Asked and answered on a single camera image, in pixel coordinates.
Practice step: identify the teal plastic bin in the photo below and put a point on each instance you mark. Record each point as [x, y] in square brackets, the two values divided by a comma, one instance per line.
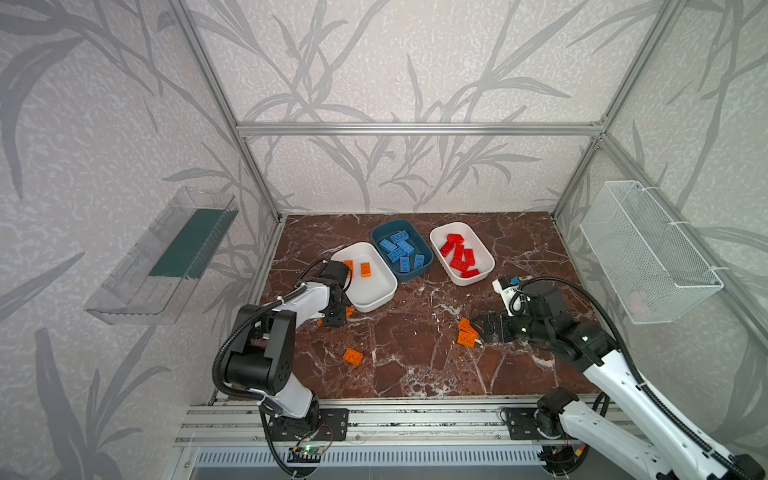
[384, 231]

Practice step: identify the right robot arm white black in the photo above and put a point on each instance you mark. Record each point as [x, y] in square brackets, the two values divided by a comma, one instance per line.
[631, 423]

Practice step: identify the white plastic bin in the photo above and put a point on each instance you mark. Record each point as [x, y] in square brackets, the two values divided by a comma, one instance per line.
[485, 262]
[368, 294]

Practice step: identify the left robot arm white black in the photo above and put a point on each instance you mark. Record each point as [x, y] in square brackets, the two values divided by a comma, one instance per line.
[256, 360]

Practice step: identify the orange brick small square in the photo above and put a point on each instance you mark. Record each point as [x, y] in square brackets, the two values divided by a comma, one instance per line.
[365, 269]

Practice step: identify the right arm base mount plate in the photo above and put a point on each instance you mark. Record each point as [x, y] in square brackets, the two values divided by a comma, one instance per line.
[523, 423]

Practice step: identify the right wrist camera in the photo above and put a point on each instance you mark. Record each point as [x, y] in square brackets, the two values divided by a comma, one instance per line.
[508, 287]

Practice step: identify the orange hinged plate bricks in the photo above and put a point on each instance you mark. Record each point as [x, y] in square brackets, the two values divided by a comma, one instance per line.
[348, 267]

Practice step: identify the aluminium front rail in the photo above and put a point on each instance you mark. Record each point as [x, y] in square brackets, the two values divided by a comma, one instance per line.
[372, 422]

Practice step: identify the right controller board with wires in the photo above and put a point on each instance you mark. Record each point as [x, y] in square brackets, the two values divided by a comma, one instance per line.
[564, 458]

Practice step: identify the white wire mesh basket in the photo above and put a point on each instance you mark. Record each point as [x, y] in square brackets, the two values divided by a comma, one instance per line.
[653, 267]

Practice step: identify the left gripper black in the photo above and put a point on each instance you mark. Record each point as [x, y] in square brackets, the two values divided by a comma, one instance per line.
[335, 308]

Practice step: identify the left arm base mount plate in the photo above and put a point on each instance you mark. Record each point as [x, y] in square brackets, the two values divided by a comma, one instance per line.
[327, 424]

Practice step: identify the blue long brick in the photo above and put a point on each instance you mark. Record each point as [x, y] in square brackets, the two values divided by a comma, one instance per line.
[395, 255]
[406, 247]

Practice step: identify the clear plastic wall tray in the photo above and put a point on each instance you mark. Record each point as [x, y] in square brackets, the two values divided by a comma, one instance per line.
[157, 277]

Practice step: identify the left controller board with wires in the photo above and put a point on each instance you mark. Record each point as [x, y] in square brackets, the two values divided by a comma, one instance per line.
[308, 453]

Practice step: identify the controller board with wires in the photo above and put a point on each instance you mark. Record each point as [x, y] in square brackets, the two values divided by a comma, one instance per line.
[564, 458]
[308, 453]

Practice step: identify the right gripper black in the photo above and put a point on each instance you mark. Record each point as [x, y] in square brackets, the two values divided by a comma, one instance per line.
[500, 326]

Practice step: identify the red brick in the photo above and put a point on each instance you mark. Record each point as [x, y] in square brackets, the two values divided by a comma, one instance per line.
[447, 248]
[458, 253]
[469, 259]
[459, 264]
[470, 273]
[455, 239]

